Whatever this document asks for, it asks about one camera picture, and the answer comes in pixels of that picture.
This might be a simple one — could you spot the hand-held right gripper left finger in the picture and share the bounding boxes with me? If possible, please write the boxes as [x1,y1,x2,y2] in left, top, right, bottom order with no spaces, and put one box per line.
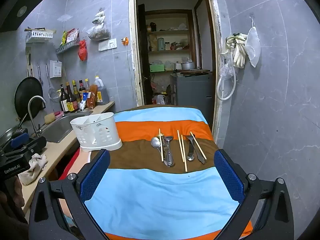
[28,149,111,240]

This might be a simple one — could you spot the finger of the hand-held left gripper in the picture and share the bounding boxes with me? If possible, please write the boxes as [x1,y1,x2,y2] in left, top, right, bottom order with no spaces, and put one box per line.
[0,137,47,160]
[0,129,30,153]

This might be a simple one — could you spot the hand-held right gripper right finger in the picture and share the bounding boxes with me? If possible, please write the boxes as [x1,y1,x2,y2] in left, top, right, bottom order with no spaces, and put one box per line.
[214,149,295,240]

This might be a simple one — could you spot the metal table knife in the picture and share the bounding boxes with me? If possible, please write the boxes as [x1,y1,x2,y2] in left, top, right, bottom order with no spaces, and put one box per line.
[184,135,205,164]

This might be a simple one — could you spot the white plastic utensil holder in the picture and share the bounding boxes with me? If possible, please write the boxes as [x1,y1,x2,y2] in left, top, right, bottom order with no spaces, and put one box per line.
[70,112,123,152]

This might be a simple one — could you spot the metal spoon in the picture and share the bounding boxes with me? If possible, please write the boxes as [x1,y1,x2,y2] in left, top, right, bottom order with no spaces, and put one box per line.
[150,137,169,167]
[165,136,175,166]

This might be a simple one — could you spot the person's left hand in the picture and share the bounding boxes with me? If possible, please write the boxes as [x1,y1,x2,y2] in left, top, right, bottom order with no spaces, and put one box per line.
[0,176,27,224]

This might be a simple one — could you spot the crumpled grey rag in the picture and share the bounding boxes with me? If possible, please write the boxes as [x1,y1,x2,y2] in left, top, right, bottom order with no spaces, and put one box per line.
[19,153,48,186]

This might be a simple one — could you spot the steel faucet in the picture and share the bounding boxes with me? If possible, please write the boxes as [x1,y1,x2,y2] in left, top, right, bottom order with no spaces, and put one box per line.
[27,95,47,138]

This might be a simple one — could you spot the steel kitchen sink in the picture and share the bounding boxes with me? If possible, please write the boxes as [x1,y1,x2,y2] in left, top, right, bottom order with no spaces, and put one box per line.
[37,111,93,143]

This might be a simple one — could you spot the black wok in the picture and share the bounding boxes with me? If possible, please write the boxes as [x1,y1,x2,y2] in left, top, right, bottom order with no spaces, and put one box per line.
[14,77,47,120]

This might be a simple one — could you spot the hanging metal strainer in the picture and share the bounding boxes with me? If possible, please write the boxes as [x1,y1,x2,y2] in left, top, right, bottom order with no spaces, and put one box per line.
[45,64,60,103]

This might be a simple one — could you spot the dark sauce bottle yellow label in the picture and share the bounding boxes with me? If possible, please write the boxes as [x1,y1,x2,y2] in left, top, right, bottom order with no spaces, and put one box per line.
[65,82,77,112]

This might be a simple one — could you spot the striped blanket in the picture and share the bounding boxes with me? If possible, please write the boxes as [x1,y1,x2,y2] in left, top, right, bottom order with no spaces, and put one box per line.
[59,105,253,240]

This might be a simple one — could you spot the blue and white packet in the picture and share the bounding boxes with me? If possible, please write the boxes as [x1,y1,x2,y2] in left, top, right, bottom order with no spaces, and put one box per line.
[79,92,89,111]

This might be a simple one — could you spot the dark sauce bottle yellow cap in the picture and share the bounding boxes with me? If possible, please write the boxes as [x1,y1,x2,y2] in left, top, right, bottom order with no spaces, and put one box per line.
[72,80,81,105]

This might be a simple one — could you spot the orange spice packet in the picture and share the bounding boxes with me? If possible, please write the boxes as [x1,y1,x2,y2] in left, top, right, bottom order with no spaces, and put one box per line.
[86,84,98,109]

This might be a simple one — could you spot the large cooking oil jug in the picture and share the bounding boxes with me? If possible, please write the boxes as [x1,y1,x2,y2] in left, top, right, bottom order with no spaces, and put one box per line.
[94,76,110,105]

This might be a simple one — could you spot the grey appliance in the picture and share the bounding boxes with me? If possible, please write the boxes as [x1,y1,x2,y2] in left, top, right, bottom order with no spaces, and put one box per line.
[170,71,216,130]

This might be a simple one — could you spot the white plastic jug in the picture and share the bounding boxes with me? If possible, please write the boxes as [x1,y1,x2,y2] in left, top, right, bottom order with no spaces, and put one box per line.
[152,94,167,105]

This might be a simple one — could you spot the red plastic bag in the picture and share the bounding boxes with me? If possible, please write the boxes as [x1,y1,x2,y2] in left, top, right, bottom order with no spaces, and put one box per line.
[78,39,88,62]

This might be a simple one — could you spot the clear plastic bag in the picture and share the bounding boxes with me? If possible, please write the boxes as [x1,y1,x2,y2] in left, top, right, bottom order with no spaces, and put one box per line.
[220,54,235,80]

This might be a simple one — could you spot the red food packets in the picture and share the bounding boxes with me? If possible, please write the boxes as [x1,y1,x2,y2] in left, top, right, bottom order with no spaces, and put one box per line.
[66,28,80,43]

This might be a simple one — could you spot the metal cooking pot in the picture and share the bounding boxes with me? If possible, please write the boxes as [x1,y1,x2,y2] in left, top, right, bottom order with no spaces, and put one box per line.
[180,59,195,71]

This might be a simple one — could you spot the hanging clear bag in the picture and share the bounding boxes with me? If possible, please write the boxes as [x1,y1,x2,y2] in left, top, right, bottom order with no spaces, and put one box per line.
[86,8,111,41]

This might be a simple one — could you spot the dark wooden door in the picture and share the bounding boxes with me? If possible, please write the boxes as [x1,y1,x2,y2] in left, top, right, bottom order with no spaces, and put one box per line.
[137,4,153,105]

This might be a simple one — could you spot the black range hood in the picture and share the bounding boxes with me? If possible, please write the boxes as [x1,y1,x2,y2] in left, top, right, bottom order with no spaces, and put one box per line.
[0,0,52,33]

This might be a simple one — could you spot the white mesh bag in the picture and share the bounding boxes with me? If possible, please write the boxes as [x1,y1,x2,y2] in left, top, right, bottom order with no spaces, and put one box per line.
[245,16,261,68]

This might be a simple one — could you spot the wooden storage shelf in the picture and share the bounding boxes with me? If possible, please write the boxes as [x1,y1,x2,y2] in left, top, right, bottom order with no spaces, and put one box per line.
[145,9,197,73]

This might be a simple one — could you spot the wooden wall knife rack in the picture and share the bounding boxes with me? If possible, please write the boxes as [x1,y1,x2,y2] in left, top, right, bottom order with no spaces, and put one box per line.
[26,47,34,77]

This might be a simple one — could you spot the white wall box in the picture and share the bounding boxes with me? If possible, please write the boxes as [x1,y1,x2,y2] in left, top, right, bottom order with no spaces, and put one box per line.
[49,60,62,78]

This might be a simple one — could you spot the white hose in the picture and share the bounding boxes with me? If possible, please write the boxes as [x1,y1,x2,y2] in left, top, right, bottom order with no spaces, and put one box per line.
[216,52,237,101]

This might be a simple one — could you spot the metal wall shelf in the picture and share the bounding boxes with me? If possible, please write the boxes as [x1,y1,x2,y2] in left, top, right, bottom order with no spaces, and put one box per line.
[55,38,80,55]

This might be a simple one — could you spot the white wall basket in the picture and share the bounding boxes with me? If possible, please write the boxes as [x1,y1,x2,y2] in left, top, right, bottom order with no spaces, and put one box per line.
[25,27,57,43]

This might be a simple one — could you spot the white wall socket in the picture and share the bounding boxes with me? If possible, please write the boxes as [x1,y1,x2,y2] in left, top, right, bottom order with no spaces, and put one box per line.
[98,38,117,52]

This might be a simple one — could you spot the worn door frame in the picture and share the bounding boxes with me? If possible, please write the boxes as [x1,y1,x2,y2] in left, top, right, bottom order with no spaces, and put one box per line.
[129,0,223,143]

